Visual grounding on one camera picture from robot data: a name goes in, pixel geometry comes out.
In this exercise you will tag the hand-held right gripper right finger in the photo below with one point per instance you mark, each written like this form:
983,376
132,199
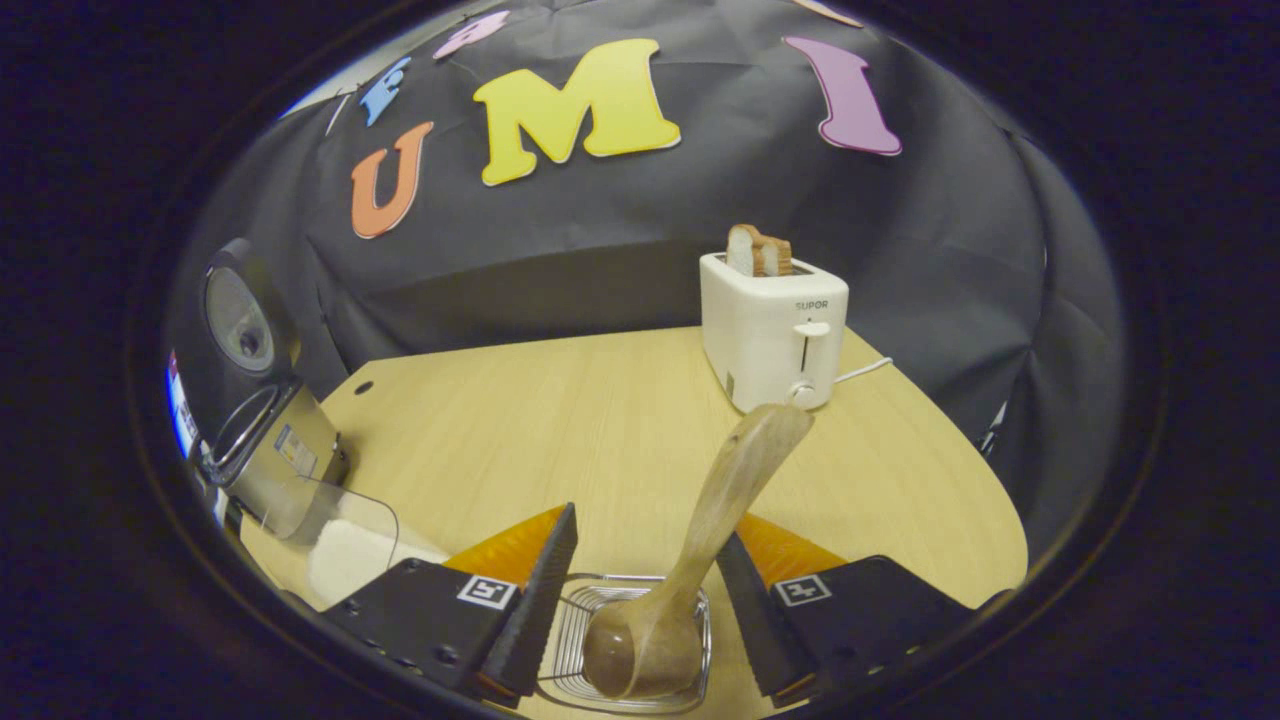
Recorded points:
752,620

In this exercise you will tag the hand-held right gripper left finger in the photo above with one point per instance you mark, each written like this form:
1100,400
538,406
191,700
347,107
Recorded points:
540,610

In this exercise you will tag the wooden spoon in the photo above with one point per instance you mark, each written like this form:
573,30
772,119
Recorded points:
720,500

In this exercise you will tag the black silver rice cooker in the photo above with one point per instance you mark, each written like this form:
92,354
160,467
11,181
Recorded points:
290,450

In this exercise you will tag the clear plastic container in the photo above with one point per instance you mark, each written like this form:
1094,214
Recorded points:
350,510

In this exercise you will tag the white toaster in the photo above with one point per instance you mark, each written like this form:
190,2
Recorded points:
760,330

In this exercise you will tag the brown bread slice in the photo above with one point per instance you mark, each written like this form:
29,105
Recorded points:
775,255

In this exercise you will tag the black backdrop cloth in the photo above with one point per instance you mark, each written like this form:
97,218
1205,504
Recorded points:
620,230

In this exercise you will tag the computer monitor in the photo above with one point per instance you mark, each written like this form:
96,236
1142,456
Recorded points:
181,410

